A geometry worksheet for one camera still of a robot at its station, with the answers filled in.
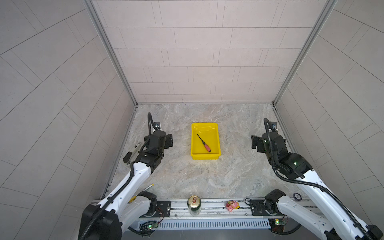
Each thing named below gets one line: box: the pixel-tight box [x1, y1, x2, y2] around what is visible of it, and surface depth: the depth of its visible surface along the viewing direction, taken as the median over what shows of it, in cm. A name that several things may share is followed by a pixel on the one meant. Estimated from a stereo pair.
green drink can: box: [187, 195, 202, 216], surface depth 65 cm
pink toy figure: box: [226, 200, 240, 212], surface depth 72 cm
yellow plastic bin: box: [190, 122, 221, 160], surface depth 95 cm
